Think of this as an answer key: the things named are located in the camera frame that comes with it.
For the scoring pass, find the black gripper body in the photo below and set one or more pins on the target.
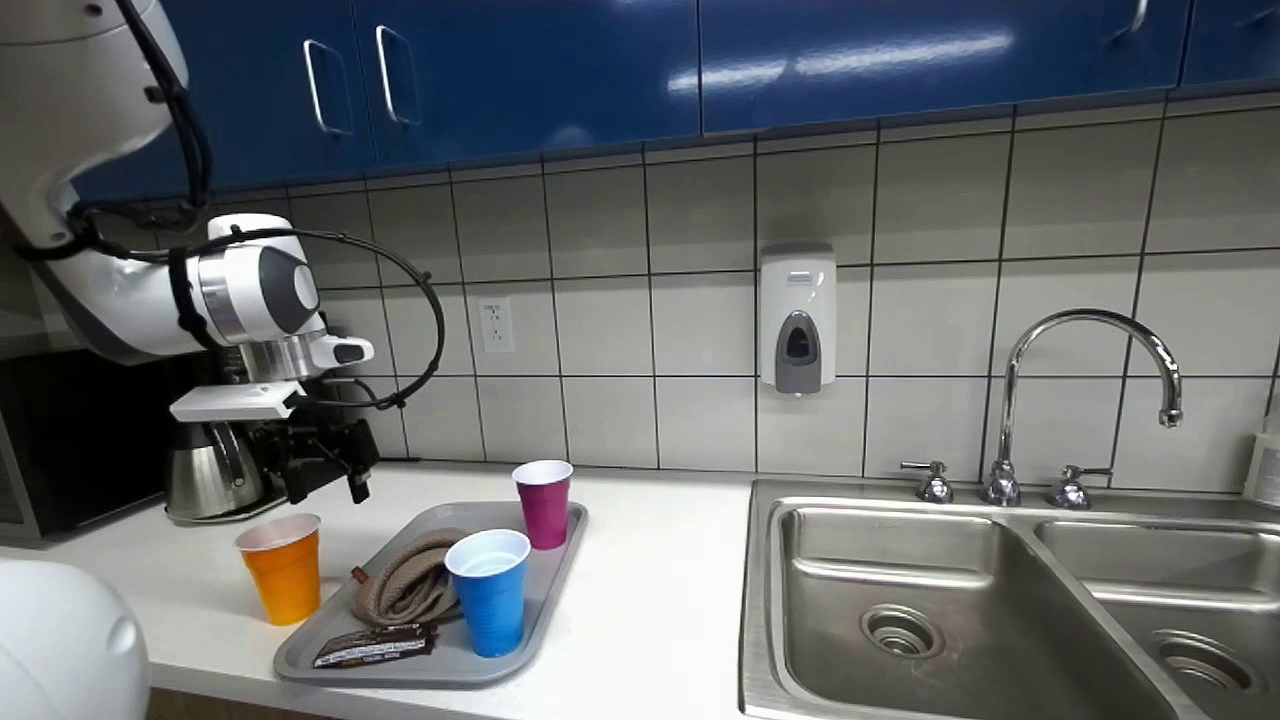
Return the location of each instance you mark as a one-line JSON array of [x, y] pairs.
[[313, 442]]

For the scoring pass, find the orange plastic cup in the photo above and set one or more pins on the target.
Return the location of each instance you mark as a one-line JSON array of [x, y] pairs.
[[285, 582]]

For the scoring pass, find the blue plastic cup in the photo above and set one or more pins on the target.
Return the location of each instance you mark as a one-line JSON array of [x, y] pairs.
[[490, 606]]

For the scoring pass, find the magenta plastic cup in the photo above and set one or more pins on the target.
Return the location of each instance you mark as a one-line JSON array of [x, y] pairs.
[[547, 512]]

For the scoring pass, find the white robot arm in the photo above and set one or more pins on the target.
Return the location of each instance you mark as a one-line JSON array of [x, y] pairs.
[[80, 83]]

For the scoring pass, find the grey plastic tray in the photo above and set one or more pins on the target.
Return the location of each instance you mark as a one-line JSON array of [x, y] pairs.
[[403, 663]]

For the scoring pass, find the beige knitted cloth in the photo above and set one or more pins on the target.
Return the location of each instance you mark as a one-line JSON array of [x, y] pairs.
[[407, 587]]

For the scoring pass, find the black coffee maker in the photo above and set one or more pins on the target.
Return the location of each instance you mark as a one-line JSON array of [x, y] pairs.
[[193, 368]]

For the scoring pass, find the dark snack wrapper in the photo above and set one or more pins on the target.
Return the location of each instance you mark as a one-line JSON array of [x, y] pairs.
[[373, 651]]

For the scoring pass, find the black microwave oven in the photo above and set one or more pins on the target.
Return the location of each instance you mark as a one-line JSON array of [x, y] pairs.
[[80, 453]]

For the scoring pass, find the white rounded robot shell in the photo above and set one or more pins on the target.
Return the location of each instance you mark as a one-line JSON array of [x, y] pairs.
[[62, 645]]

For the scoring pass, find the blue cabinet door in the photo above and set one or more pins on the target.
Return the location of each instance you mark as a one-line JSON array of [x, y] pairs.
[[1232, 40], [932, 52], [253, 95], [560, 65]]

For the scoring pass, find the stainless steel double sink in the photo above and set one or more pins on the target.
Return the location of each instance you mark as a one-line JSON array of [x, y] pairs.
[[854, 560]]

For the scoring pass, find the chrome gooseneck faucet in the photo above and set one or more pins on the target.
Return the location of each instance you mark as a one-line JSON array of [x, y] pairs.
[[1011, 403]]

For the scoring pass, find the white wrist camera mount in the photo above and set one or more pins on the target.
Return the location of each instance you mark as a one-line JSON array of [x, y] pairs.
[[234, 403]]

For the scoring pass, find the white wall outlet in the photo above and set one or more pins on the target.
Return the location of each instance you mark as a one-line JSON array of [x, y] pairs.
[[496, 326]]

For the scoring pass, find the white wall soap dispenser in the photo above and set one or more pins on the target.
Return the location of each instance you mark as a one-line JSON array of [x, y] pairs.
[[796, 313]]

